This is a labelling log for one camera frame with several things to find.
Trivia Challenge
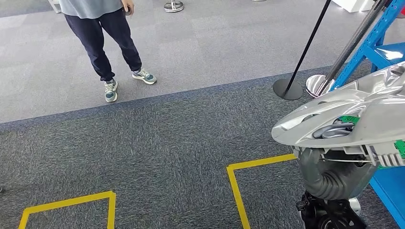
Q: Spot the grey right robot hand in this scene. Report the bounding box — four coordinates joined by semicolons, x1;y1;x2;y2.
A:
298;122;379;200

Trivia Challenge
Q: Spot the silver wheel hubcap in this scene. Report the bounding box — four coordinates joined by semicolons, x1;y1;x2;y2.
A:
271;62;405;169

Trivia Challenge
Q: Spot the blue metal shelf rack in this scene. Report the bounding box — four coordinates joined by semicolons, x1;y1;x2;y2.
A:
330;0;405;229

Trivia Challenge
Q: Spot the white display block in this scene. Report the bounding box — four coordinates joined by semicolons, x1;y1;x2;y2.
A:
331;0;377;13

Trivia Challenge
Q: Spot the yellow floor tape square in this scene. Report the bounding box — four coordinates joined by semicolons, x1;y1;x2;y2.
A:
18;191;117;229

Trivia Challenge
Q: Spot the person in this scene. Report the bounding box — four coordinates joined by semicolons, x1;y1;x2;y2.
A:
59;0;158;104

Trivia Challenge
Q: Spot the black stanchion post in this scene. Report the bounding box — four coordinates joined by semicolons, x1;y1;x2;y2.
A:
272;0;332;101

